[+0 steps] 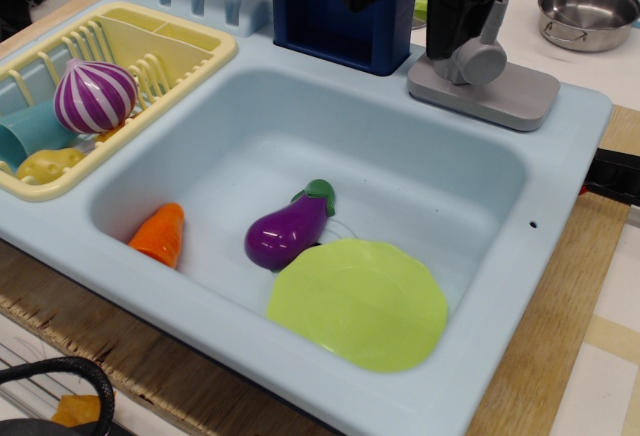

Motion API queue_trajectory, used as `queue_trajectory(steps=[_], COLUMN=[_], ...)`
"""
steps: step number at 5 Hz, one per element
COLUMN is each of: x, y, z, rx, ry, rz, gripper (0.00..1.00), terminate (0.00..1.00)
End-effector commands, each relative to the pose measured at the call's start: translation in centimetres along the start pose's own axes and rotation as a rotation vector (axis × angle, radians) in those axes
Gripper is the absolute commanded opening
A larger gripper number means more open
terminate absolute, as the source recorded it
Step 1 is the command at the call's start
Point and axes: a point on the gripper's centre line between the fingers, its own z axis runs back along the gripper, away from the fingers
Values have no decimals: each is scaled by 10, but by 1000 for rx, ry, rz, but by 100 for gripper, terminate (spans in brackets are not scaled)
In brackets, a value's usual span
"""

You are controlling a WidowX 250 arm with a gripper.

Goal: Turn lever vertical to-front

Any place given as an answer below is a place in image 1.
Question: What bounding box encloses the orange toy carrot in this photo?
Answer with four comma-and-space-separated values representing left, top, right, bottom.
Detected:
128, 202, 185, 269

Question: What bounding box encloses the orange tape piece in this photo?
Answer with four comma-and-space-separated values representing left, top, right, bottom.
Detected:
51, 395, 115, 428

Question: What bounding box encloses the black braided cable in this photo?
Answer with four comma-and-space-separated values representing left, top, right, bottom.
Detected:
0, 355, 117, 436

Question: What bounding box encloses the purple striped toy onion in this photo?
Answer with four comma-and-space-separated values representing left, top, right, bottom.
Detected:
53, 58, 138, 134

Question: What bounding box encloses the dark blue plastic box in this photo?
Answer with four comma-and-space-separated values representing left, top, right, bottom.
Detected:
273, 0, 415, 76

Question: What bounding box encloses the light blue toy sink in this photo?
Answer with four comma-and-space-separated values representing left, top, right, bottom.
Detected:
1, 27, 612, 435

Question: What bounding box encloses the grey faucet lever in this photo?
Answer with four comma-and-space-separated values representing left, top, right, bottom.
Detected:
480, 1, 508, 45

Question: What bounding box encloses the grey toy faucet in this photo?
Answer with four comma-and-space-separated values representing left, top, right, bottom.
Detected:
407, 38, 561, 132

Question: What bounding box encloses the lime green plastic plate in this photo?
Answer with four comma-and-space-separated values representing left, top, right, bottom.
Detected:
266, 239, 448, 373

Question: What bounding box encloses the yellow dish rack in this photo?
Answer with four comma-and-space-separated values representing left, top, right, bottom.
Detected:
1, 3, 237, 201

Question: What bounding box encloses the yellow toy potato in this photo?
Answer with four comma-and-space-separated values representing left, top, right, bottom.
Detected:
16, 148, 85, 185

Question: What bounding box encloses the teal plastic cup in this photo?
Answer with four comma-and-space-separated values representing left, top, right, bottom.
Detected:
1, 100, 77, 171

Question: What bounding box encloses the stainless steel pot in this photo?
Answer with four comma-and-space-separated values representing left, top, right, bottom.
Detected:
537, 0, 639, 53

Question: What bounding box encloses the black clamp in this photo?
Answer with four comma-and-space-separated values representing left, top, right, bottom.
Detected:
580, 148, 640, 206

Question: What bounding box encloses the purple toy eggplant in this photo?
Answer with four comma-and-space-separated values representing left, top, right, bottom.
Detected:
244, 179, 336, 271

